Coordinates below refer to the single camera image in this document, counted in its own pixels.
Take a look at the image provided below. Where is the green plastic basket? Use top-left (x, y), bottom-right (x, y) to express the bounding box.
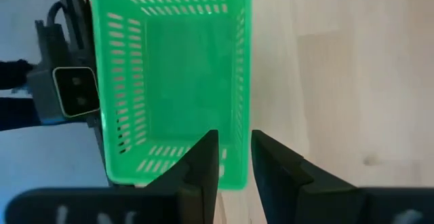
top-left (90, 0), bottom-right (254, 191)

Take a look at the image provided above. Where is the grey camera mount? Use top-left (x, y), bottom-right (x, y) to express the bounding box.
top-left (26, 19), bottom-right (68, 126)

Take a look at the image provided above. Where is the black camera cable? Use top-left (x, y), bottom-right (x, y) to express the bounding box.
top-left (46, 1), bottom-right (68, 28)

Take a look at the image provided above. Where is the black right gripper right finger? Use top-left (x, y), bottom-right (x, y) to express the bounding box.
top-left (251, 130), bottom-right (434, 224)

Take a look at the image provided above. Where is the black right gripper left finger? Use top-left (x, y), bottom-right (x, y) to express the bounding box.
top-left (5, 130), bottom-right (220, 224)

